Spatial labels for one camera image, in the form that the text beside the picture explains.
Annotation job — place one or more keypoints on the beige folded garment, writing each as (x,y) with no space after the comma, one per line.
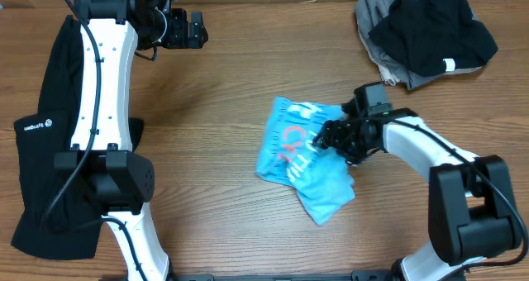
(387,76)

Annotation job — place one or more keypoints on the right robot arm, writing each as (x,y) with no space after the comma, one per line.
(473,219)

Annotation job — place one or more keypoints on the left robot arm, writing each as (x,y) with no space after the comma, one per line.
(112,178)

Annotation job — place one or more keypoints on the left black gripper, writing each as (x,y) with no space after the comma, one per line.
(180,39)

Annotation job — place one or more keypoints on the black folded garment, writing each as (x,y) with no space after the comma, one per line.
(432,37)

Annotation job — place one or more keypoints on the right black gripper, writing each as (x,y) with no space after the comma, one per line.
(335,135)

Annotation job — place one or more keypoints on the light blue printed t-shirt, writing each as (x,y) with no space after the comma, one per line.
(289,157)

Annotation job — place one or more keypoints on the grey folded garment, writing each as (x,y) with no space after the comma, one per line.
(368,14)

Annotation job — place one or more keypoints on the black garment with white logo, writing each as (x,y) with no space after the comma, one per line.
(38,138)

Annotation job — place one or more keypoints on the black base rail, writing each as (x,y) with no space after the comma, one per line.
(281,277)

